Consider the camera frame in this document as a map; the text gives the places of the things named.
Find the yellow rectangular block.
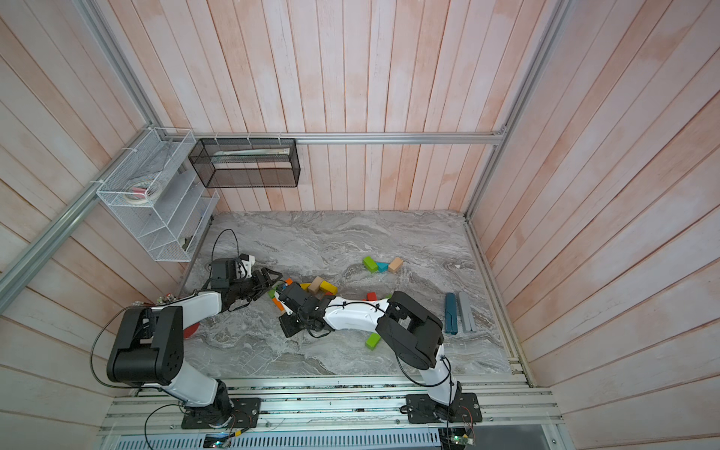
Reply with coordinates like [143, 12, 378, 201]
[320, 281, 338, 296]

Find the red pen holder cup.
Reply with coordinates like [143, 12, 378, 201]
[183, 322, 200, 339]

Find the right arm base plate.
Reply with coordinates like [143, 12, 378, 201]
[400, 393, 483, 424]

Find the teal stapler tool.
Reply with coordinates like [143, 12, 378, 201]
[444, 292, 459, 336]

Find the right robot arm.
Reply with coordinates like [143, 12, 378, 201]
[276, 283, 459, 407]

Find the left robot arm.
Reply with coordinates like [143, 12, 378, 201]
[106, 254, 282, 423]

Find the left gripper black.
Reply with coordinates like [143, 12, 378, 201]
[229, 267, 283, 301]

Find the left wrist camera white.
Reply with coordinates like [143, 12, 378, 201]
[235, 253, 255, 279]

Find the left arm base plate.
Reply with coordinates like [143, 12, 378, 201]
[181, 397, 262, 431]

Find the natural wood block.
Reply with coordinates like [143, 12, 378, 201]
[388, 257, 404, 274]
[307, 277, 324, 294]

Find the white wire shelf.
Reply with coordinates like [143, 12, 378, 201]
[97, 127, 219, 263]

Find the black mesh basket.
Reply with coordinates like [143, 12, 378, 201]
[189, 138, 301, 189]

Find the tape roll on shelf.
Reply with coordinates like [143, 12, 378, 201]
[122, 180, 163, 206]

